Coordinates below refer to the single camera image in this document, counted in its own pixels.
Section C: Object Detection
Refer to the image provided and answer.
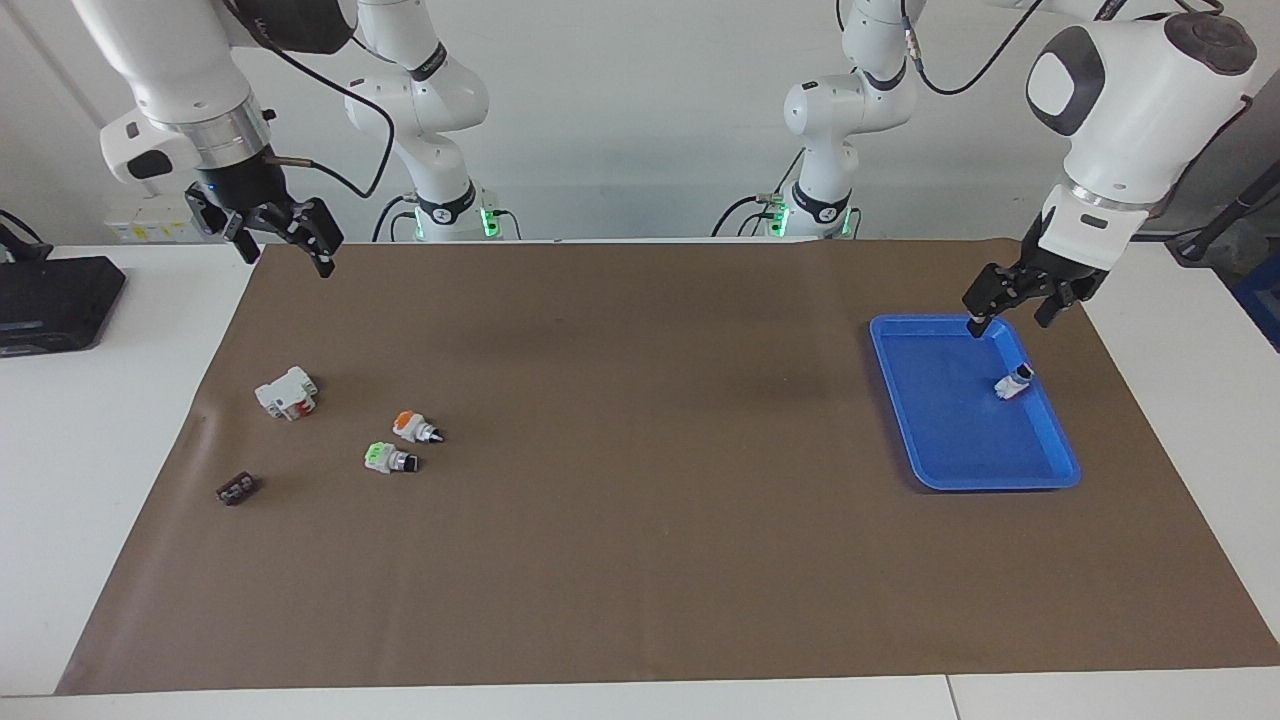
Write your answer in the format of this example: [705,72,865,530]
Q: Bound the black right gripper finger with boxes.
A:
[265,198,346,279]
[187,186,263,266]

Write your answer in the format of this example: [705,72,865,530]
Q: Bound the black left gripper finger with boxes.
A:
[963,265,1031,336]
[1035,285,1081,329]

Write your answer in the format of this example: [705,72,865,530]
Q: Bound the blue plastic tray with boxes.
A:
[869,314,1083,492]

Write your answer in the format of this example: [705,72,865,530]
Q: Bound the white circuit breaker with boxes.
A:
[254,367,320,422]

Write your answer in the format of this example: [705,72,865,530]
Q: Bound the black stand bar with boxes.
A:
[1165,160,1280,266]

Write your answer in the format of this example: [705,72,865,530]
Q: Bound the black box device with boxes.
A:
[0,256,128,353]

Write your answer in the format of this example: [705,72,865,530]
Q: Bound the blue crate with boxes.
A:
[1232,250,1280,351]

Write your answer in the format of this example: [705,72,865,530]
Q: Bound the brown table mat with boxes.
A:
[55,238,1280,696]

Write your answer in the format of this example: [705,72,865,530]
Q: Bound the black base cable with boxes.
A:
[372,193,421,243]
[712,150,806,239]

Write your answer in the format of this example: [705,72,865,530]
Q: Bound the white wall socket box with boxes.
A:
[104,193,201,244]

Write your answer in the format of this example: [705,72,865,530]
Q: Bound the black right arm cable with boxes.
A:
[225,0,397,199]

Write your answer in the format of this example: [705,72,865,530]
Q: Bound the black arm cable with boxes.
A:
[225,0,397,199]
[898,0,1051,98]

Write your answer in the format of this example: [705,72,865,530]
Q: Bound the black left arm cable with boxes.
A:
[898,0,1051,98]

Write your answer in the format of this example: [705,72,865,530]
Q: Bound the orange selector switch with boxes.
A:
[392,410,446,445]

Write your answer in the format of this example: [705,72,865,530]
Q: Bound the black cable beside box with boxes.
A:
[0,210,51,263]

